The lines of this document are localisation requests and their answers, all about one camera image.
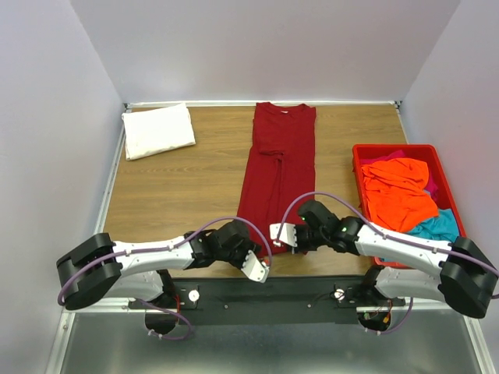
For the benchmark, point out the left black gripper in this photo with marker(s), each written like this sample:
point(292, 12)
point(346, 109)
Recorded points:
point(248, 245)

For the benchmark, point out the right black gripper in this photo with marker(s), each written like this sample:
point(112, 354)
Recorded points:
point(300, 246)

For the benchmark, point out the dark red t shirt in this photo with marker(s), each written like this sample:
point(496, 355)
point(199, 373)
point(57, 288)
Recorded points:
point(281, 163)

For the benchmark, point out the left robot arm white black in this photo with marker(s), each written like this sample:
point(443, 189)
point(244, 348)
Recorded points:
point(103, 268)

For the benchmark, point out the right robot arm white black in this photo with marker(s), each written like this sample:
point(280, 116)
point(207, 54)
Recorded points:
point(456, 273)

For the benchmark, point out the orange t shirt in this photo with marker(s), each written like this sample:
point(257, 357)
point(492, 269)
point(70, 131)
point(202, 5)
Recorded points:
point(396, 195)

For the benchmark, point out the magenta t shirt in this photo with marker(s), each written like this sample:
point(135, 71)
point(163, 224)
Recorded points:
point(370, 153)

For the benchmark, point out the teal t shirt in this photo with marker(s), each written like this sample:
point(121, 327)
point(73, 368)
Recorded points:
point(433, 224)

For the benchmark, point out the folded white t shirt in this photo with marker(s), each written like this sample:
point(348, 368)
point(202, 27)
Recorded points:
point(157, 131)

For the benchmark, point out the red plastic bin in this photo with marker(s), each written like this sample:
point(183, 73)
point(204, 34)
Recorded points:
point(403, 188)

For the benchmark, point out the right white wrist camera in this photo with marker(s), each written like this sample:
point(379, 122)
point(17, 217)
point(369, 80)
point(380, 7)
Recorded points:
point(283, 234)

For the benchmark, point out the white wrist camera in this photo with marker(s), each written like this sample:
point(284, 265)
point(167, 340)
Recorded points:
point(254, 269)
point(283, 234)

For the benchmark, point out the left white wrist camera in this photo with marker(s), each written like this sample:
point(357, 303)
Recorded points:
point(254, 269)

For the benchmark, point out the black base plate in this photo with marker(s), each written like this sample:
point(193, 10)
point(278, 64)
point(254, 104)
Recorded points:
point(280, 300)

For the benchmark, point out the aluminium frame rail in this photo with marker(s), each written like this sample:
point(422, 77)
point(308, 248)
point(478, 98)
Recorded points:
point(162, 197)

